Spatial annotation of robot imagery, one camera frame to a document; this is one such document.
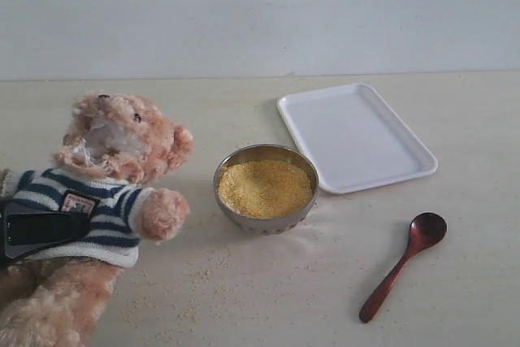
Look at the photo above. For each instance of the white plastic tray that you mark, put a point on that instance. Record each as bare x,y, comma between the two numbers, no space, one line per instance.
355,140

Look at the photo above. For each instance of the yellow millet grains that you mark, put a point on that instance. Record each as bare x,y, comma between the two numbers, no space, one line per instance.
265,189

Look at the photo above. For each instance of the dark red wooden spoon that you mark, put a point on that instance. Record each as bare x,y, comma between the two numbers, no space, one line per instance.
425,230

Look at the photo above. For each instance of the stainless steel bowl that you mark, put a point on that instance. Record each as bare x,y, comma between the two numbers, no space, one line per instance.
261,152

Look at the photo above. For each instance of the plush teddy bear striped sweater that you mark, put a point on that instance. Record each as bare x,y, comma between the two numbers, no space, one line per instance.
115,148

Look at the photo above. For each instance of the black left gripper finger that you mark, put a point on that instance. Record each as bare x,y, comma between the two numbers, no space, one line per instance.
26,231

